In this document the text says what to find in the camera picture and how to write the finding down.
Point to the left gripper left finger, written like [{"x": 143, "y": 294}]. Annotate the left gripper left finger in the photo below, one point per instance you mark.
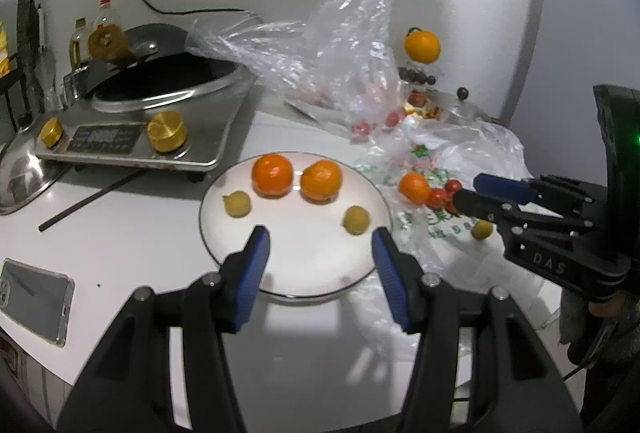
[{"x": 125, "y": 384}]

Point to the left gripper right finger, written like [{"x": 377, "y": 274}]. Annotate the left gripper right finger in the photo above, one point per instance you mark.
[{"x": 515, "y": 386}]

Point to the printed plastic bag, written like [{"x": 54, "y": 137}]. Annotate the printed plastic bag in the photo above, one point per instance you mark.
[{"x": 418, "y": 167}]

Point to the smartphone in clear case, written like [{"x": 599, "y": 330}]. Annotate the smartphone in clear case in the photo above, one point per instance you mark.
[{"x": 36, "y": 299}]

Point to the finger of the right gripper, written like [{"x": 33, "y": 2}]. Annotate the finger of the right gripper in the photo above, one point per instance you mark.
[
  {"x": 558, "y": 194},
  {"x": 507, "y": 215}
]

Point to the white round plate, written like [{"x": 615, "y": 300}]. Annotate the white round plate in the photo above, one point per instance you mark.
[{"x": 312, "y": 256}]

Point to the red tomato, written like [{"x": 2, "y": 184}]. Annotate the red tomato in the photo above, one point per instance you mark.
[
  {"x": 436, "y": 199},
  {"x": 450, "y": 207},
  {"x": 452, "y": 186}
]

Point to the black umbrella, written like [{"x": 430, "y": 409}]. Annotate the black umbrella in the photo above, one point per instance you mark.
[{"x": 28, "y": 36}]

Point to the person fingertip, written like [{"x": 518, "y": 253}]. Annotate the person fingertip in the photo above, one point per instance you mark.
[{"x": 609, "y": 309}]

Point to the dark oil bottle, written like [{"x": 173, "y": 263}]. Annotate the dark oil bottle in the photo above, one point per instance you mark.
[{"x": 79, "y": 45}]

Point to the steel induction cooker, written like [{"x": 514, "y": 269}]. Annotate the steel induction cooker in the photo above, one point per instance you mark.
[{"x": 172, "y": 113}]

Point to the black wire rack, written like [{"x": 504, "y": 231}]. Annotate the black wire rack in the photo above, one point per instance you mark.
[{"x": 14, "y": 94}]

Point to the large orange with leaf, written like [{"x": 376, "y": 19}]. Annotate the large orange with leaf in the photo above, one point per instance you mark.
[{"x": 422, "y": 46}]

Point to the yellow longan fruit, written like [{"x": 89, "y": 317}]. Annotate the yellow longan fruit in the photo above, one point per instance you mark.
[
  {"x": 356, "y": 220},
  {"x": 237, "y": 204},
  {"x": 482, "y": 230}
]

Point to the black chopstick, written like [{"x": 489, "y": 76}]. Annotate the black chopstick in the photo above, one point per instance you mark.
[{"x": 88, "y": 200}]

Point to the black wok with wooden handle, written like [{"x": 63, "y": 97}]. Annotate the black wok with wooden handle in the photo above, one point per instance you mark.
[{"x": 135, "y": 50}]

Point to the small steel saucepan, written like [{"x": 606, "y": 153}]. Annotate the small steel saucepan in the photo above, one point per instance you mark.
[{"x": 458, "y": 109}]

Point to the red cap sauce bottle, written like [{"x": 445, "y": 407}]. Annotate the red cap sauce bottle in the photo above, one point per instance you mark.
[{"x": 107, "y": 15}]

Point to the clear plastic bag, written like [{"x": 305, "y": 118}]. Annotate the clear plastic bag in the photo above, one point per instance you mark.
[{"x": 337, "y": 67}]

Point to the clear box of dates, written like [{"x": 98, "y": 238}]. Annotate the clear box of dates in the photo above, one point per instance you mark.
[{"x": 420, "y": 74}]

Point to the mandarin orange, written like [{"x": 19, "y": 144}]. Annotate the mandarin orange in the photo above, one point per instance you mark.
[
  {"x": 272, "y": 176},
  {"x": 321, "y": 181},
  {"x": 415, "y": 188}
]

